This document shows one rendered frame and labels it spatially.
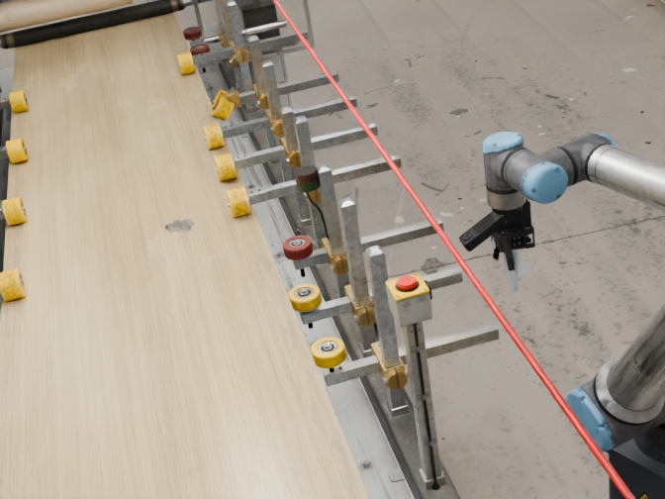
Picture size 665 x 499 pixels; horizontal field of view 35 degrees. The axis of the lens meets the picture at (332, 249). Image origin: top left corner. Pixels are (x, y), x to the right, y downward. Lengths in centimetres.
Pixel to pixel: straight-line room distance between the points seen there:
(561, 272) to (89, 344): 218
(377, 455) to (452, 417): 105
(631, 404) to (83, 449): 117
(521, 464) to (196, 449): 142
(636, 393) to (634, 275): 204
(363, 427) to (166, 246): 80
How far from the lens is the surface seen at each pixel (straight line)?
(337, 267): 284
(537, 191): 226
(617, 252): 438
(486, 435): 352
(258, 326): 258
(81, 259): 306
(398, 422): 253
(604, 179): 228
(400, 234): 292
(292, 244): 287
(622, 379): 223
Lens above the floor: 235
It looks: 31 degrees down
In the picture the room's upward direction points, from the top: 10 degrees counter-clockwise
